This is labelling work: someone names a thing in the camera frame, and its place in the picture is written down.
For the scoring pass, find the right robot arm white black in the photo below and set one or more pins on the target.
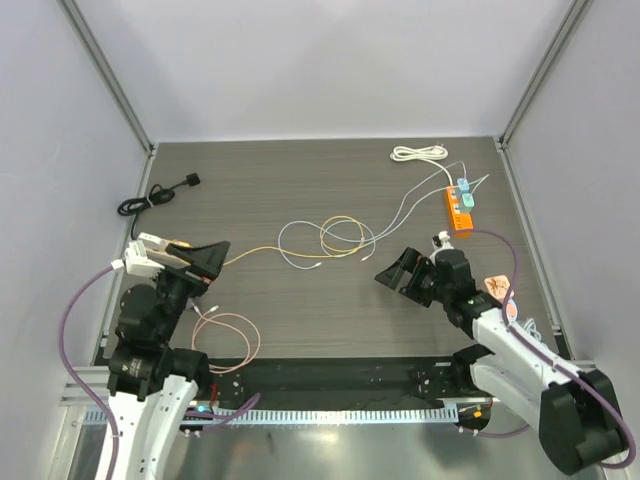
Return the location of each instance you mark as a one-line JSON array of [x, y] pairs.
[[575, 413]]

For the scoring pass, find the orange power strip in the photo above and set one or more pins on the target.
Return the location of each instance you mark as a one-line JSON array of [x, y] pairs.
[[461, 223]]

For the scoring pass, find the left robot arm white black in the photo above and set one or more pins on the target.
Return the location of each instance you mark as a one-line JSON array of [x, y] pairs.
[[150, 384]]

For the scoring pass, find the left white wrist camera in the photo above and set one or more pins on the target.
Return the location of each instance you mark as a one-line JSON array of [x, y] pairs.
[[136, 262]]

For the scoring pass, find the slotted cable duct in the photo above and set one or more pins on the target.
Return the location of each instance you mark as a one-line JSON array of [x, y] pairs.
[[447, 414]]

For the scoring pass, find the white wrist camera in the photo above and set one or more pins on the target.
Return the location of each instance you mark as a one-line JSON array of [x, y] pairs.
[[441, 241], [136, 262]]

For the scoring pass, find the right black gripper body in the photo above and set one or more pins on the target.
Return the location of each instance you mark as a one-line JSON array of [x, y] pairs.
[[417, 280]]

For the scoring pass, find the light blue charger plug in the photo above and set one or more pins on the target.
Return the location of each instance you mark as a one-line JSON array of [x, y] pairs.
[[462, 185]]

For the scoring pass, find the peach cube charger with print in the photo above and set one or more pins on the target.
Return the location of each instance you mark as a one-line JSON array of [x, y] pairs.
[[498, 286]]

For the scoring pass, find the beige power strip red sockets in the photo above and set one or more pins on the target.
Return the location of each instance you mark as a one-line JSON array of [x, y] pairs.
[[156, 248]]

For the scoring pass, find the black mounting base plate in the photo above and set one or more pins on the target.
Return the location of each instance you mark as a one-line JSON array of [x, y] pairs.
[[343, 384]]

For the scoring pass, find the small pink charger plug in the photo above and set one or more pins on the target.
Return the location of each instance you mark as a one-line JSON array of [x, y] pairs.
[[511, 310]]

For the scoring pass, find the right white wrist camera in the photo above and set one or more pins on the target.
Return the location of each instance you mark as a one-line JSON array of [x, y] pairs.
[[441, 241]]

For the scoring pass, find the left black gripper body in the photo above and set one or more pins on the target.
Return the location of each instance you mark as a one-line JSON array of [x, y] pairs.
[[176, 285]]

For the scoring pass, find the teal charger plug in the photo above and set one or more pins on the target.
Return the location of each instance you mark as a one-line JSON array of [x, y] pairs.
[[467, 201]]

